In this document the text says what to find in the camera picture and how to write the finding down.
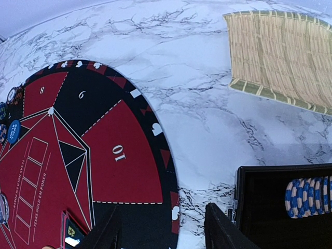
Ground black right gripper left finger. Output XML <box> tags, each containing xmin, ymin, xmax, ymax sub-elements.
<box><xmin>77</xmin><ymin>206</ymin><xmax>122</xmax><ymax>249</ymax></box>

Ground chip stack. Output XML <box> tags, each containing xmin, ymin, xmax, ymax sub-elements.
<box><xmin>7</xmin><ymin>87</ymin><xmax>23</xmax><ymax>105</ymax></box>

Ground triangular all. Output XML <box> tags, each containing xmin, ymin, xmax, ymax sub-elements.
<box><xmin>60</xmin><ymin>211</ymin><xmax>88</xmax><ymax>248</ymax></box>

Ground blue white chip row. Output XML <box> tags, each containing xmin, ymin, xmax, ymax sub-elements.
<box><xmin>285</xmin><ymin>176</ymin><xmax>331</xmax><ymax>219</ymax></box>

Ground round red black poker mat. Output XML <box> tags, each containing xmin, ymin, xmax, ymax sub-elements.
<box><xmin>1</xmin><ymin>60</ymin><xmax>180</xmax><ymax>248</ymax></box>

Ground blue chips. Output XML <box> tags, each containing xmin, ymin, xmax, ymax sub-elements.
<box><xmin>0</xmin><ymin>124</ymin><xmax>7</xmax><ymax>143</ymax></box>

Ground green chips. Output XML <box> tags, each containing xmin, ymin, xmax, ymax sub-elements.
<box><xmin>0</xmin><ymin>102</ymin><xmax>7</xmax><ymax>120</ymax></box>

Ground blue small blind button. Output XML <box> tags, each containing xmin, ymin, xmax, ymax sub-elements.
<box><xmin>7</xmin><ymin>120</ymin><xmax>21</xmax><ymax>144</ymax></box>

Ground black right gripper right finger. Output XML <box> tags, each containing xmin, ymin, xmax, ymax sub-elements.
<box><xmin>204</xmin><ymin>203</ymin><xmax>258</xmax><ymax>249</ymax></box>

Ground black poker set case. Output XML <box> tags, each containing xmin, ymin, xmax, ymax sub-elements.
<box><xmin>229</xmin><ymin>163</ymin><xmax>331</xmax><ymax>248</ymax></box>

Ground yellow woven bamboo mat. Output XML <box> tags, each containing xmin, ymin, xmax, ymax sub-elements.
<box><xmin>224</xmin><ymin>10</ymin><xmax>331</xmax><ymax>115</ymax></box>

